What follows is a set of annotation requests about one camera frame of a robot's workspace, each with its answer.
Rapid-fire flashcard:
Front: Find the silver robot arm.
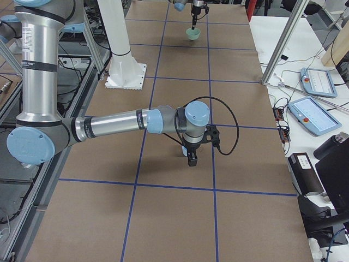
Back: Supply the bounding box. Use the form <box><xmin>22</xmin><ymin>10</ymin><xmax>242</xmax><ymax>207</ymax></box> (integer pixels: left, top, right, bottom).
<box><xmin>7</xmin><ymin>1</ymin><xmax>210</xmax><ymax>166</ymax></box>
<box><xmin>169</xmin><ymin>0</ymin><xmax>207</xmax><ymax>30</ymax></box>

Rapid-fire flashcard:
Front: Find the mint green ceramic bowl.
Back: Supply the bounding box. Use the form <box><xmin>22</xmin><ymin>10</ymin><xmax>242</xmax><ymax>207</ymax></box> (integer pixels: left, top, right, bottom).
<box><xmin>185</xmin><ymin>28</ymin><xmax>201</xmax><ymax>40</ymax></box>

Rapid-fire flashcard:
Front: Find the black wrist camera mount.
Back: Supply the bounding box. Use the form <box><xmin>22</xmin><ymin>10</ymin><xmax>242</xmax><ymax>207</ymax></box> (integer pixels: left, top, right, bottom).
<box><xmin>201</xmin><ymin>5</ymin><xmax>209</xmax><ymax>15</ymax></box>
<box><xmin>203</xmin><ymin>125</ymin><xmax>220</xmax><ymax>148</ymax></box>

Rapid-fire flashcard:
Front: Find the teach pendant tablet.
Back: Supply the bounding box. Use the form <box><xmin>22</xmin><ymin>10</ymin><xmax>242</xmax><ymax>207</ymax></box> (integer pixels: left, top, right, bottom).
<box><xmin>300</xmin><ymin>68</ymin><xmax>338</xmax><ymax>98</ymax></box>
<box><xmin>288</xmin><ymin>96</ymin><xmax>342</xmax><ymax>136</ymax></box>

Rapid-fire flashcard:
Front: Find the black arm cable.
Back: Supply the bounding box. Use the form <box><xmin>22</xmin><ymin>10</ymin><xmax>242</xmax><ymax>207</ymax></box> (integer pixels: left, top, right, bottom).
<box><xmin>174</xmin><ymin>95</ymin><xmax>240</xmax><ymax>157</ymax></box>

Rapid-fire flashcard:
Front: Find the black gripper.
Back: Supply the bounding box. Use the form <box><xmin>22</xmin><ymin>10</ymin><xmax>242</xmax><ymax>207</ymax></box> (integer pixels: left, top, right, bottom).
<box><xmin>191</xmin><ymin>5</ymin><xmax>202</xmax><ymax>30</ymax></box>
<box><xmin>182</xmin><ymin>140</ymin><xmax>200</xmax><ymax>167</ymax></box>

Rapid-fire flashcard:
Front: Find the black monitor stand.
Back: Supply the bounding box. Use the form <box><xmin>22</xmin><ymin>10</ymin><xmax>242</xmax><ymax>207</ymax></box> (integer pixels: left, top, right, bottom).
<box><xmin>298</xmin><ymin>140</ymin><xmax>348</xmax><ymax>248</ymax></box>

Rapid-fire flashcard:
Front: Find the far teach pendant tablet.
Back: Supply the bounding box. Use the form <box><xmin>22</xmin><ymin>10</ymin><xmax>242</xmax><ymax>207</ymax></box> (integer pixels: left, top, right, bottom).
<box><xmin>300</xmin><ymin>68</ymin><xmax>338</xmax><ymax>98</ymax></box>

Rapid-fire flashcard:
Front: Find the orange black usb hub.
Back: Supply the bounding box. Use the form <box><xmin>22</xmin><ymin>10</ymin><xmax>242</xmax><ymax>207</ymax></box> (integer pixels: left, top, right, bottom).
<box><xmin>273</xmin><ymin>107</ymin><xmax>291</xmax><ymax>144</ymax></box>

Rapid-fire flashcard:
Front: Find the black box with label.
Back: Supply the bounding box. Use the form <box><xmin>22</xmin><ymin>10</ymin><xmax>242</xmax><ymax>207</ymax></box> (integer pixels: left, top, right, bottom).
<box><xmin>287</xmin><ymin>152</ymin><xmax>324</xmax><ymax>196</ymax></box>

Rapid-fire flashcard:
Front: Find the aluminium frame post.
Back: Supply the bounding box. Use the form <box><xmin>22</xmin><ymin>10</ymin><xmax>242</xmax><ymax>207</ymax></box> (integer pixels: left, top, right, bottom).
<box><xmin>261</xmin><ymin>0</ymin><xmax>309</xmax><ymax>86</ymax></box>

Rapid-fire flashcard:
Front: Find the light blue plastic cup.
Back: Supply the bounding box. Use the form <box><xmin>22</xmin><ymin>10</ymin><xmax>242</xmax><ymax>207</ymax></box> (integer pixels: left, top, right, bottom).
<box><xmin>182</xmin><ymin>146</ymin><xmax>188</xmax><ymax>157</ymax></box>

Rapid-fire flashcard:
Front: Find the near teach pendant tablet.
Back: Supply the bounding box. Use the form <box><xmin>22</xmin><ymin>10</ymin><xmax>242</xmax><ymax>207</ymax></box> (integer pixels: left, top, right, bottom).
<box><xmin>288</xmin><ymin>96</ymin><xmax>342</xmax><ymax>136</ymax></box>

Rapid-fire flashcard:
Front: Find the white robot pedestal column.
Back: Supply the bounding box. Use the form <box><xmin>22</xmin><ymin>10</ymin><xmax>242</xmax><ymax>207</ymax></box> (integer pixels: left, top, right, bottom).
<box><xmin>98</xmin><ymin>0</ymin><xmax>147</xmax><ymax>90</ymax></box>

